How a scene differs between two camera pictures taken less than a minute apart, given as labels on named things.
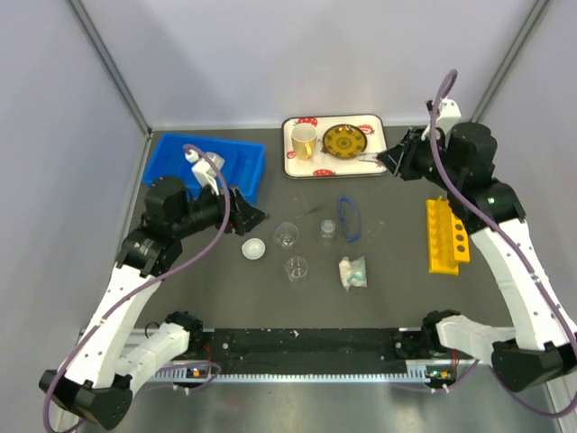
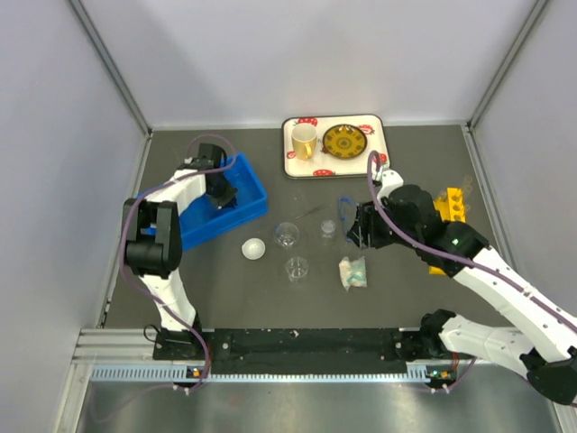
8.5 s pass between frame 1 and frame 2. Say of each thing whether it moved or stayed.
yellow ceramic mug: stayed
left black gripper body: moved
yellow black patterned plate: stayed
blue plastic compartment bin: moved
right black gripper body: moved
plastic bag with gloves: stayed
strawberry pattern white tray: stayed
